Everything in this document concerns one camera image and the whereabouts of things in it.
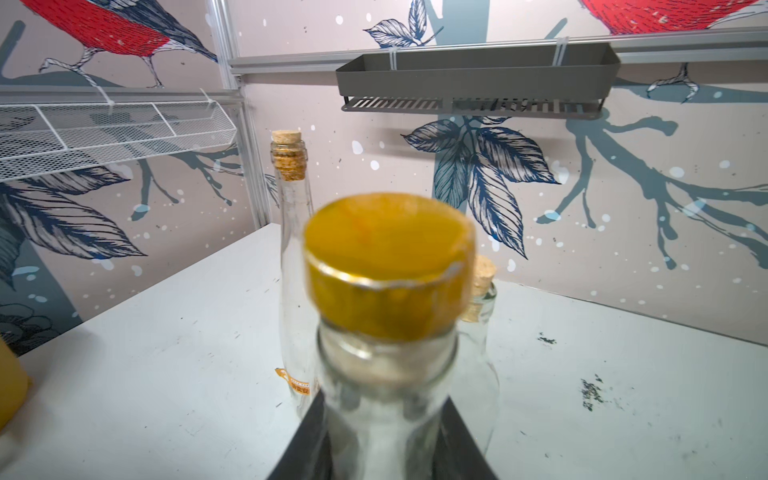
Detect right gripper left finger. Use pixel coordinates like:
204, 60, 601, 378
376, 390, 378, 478
267, 393, 333, 480

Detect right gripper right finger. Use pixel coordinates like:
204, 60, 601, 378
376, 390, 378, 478
434, 398, 498, 480

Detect yellow cap glass bottle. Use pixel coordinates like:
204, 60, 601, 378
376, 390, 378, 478
303, 192, 476, 479

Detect small corked glass bottle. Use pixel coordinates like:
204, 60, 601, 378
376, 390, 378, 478
450, 255, 500, 454

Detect tall corked glass bottle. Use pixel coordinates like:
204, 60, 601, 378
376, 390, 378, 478
270, 130, 319, 418

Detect black hanging metal basket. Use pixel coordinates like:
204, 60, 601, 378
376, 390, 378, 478
336, 40, 621, 119

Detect white wire mesh basket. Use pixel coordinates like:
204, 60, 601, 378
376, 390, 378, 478
1, 100, 237, 182

